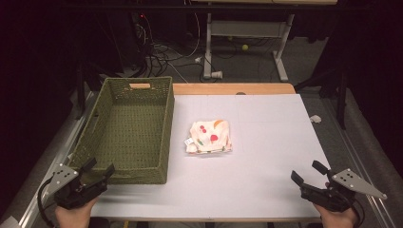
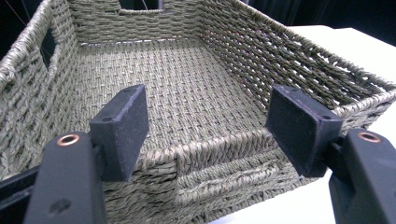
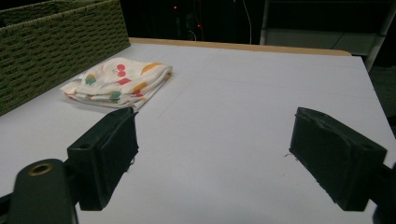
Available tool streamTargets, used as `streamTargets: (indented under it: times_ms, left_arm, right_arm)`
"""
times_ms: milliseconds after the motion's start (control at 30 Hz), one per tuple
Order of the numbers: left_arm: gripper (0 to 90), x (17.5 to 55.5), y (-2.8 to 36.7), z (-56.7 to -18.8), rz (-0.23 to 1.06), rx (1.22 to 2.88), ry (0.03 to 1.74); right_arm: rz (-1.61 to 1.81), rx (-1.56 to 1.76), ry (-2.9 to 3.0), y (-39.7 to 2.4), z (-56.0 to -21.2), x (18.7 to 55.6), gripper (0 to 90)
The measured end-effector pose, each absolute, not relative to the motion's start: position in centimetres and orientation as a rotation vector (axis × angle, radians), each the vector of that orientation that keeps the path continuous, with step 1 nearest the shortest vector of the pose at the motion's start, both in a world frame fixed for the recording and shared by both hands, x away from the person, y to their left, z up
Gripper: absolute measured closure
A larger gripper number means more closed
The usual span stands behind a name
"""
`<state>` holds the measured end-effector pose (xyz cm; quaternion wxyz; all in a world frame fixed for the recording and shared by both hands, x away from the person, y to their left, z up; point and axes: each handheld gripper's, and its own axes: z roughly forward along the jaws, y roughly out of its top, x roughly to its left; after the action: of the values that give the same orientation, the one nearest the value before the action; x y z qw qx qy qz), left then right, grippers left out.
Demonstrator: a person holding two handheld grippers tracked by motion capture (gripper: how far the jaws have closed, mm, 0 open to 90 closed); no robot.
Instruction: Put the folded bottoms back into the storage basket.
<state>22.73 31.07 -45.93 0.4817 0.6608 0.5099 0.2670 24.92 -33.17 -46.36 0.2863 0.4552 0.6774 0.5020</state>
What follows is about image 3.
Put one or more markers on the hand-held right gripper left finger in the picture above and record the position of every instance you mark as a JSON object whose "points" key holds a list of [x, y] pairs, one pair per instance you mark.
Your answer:
{"points": [[102, 161]]}

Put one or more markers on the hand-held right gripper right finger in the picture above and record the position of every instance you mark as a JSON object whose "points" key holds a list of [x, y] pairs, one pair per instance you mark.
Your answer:
{"points": [[336, 161]]}

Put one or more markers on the white fruit print cloth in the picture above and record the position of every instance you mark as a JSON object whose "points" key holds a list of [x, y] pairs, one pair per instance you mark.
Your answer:
{"points": [[121, 82]]}

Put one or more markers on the green woven basket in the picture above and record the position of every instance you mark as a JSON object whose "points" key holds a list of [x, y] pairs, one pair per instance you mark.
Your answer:
{"points": [[46, 46]]}

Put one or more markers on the white table mat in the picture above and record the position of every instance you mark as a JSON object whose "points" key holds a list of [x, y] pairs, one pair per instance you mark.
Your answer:
{"points": [[218, 102]]}

